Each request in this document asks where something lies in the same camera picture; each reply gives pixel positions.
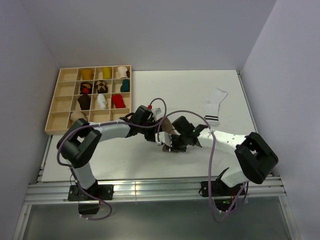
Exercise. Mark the teal rolled sock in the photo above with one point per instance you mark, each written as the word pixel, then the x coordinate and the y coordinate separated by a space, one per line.
pixel 125 87

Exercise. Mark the white rolled sock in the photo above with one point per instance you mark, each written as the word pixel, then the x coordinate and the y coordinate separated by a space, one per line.
pixel 101 101

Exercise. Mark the brown red argyle rolled sock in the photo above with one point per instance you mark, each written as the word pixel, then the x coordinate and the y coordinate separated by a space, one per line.
pixel 85 88

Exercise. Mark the white sock black stripes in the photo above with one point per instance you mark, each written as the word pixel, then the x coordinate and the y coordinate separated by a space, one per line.
pixel 212 106

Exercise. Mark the beige maroon sock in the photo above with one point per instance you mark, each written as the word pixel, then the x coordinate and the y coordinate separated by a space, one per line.
pixel 75 115

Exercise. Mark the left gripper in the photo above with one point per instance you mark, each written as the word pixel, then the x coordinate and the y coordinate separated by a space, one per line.
pixel 151 137

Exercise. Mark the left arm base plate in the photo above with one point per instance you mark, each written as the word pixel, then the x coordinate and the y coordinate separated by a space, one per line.
pixel 103 192

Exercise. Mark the brown tan checkered rolled sock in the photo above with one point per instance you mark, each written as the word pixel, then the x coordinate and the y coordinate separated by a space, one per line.
pixel 101 87

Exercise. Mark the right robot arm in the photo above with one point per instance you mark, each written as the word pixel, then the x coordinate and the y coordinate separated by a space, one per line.
pixel 255 160

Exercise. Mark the wooden compartment tray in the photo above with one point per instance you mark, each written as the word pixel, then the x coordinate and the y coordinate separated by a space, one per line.
pixel 67 92

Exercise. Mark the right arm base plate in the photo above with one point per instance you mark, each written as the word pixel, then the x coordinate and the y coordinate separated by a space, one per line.
pixel 218 189

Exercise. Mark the mustard yellow rolled sock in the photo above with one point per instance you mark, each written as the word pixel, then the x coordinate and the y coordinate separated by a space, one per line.
pixel 86 73

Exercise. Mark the aluminium rail frame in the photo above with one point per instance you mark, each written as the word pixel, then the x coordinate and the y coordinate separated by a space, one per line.
pixel 135 189

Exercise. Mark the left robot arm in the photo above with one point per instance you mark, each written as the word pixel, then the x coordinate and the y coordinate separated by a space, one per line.
pixel 78 144

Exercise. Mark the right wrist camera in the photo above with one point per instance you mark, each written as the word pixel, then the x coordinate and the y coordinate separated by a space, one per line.
pixel 163 138

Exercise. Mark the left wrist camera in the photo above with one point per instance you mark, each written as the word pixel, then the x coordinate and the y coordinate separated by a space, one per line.
pixel 156 112

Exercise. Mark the dark brown rolled sock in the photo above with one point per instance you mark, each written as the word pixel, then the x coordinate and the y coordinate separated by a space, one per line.
pixel 84 102

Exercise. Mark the cream rolled sock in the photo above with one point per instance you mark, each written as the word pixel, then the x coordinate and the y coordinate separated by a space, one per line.
pixel 123 72

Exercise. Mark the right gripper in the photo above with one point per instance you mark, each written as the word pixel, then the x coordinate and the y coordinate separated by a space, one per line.
pixel 174 147

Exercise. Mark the brown sock striped cuff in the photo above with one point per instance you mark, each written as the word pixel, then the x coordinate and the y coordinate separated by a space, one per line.
pixel 168 128

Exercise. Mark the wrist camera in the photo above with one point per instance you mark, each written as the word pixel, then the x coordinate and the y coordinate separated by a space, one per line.
pixel 163 138
pixel 156 112

